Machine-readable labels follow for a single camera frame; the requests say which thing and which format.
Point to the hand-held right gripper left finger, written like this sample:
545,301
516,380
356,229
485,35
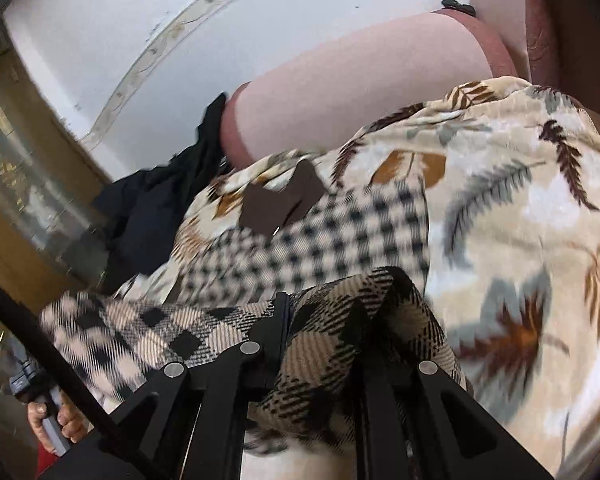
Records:
280,320

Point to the black beige checked coat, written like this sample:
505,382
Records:
330,240

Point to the pink brown sofa armrest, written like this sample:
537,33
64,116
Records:
530,20

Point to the pink sofa backrest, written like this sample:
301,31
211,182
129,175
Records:
360,80

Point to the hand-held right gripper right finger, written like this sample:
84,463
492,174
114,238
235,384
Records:
430,410

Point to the small black clip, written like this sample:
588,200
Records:
457,7

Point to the black garment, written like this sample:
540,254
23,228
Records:
150,220

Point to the wooden glass door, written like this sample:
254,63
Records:
30,200

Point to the leaf print beige blanket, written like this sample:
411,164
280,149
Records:
505,210

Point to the person's left hand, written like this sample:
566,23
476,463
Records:
75,422

